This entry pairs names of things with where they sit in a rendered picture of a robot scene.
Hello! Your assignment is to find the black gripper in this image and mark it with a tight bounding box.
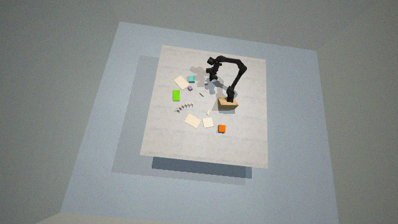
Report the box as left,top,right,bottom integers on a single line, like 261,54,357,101
209,67,218,81

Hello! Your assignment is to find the green flat bar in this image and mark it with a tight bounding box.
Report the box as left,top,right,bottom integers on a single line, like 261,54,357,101
173,90,180,101

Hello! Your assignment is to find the teal rectangular block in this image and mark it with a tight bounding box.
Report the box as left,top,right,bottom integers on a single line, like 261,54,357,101
188,76,195,83

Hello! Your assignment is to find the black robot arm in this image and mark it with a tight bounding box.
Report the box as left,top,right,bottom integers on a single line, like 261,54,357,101
206,55,247,103

